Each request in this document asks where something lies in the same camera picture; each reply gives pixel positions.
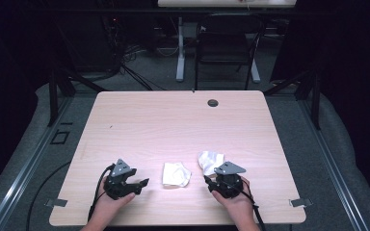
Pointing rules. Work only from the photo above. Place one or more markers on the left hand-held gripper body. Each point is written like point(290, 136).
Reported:
point(117, 187)

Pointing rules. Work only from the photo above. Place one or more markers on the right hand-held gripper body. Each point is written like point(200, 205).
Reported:
point(229, 186)

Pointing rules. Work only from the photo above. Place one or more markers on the white sock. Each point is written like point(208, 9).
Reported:
point(175, 174)
point(209, 162)

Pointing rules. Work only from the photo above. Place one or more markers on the person's left hand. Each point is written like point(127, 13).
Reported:
point(109, 208)

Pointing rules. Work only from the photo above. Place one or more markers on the person's right hand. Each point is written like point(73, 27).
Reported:
point(241, 207)

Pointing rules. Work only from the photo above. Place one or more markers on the black tape marks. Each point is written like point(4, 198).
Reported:
point(59, 138)

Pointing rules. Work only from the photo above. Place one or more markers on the black metal stand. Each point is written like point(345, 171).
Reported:
point(316, 99)
point(53, 96)

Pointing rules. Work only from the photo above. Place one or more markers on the white desk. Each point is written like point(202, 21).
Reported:
point(180, 51)

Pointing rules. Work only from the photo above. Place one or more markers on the black folding chair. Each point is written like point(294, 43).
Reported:
point(224, 41)

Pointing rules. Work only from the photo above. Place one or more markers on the black curtain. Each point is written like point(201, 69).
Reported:
point(6, 80)
point(356, 80)

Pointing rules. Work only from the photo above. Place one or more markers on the grey metal bracket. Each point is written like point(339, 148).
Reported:
point(300, 202)
point(57, 202)

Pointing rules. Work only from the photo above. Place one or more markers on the aluminium floor rail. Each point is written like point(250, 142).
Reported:
point(29, 163)
point(330, 154)

